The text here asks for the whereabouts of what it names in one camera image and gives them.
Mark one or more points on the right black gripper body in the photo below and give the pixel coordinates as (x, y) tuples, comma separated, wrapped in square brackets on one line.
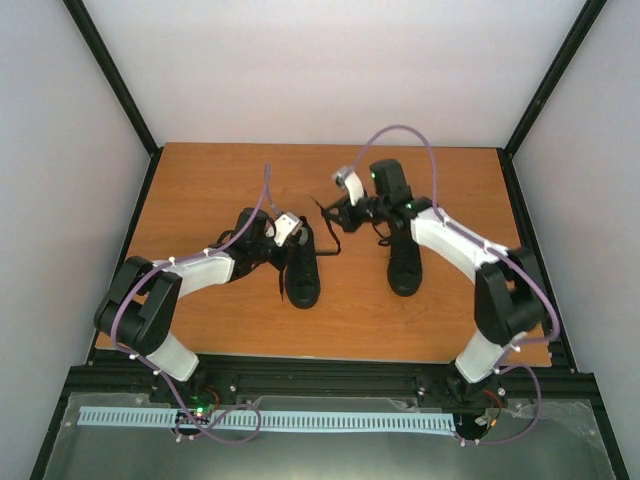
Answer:
[(378, 209)]

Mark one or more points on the black sneaker with laces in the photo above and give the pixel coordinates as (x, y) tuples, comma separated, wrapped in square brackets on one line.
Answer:
[(404, 270)]

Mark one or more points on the black sneaker one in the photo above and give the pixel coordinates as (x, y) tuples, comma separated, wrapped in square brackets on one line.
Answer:
[(300, 277)]

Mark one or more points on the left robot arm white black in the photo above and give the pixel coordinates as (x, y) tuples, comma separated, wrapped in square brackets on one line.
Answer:
[(138, 309)]

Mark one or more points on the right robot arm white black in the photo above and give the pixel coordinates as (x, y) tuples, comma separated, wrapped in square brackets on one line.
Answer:
[(509, 298)]

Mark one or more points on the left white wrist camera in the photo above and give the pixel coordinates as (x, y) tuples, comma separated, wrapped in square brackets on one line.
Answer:
[(285, 225)]

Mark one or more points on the right black corner post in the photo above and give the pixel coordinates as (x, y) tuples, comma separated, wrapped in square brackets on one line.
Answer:
[(568, 49)]

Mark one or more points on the black corner post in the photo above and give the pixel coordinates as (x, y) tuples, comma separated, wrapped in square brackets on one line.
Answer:
[(568, 49), (106, 63)]

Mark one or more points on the white slotted cable duct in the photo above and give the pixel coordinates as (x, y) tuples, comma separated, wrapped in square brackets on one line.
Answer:
[(271, 421)]

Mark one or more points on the grey metal base plate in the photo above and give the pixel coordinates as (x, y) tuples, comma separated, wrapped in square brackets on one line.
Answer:
[(554, 440)]

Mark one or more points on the left black corner post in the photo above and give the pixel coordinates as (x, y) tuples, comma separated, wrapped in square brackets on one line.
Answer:
[(106, 63)]

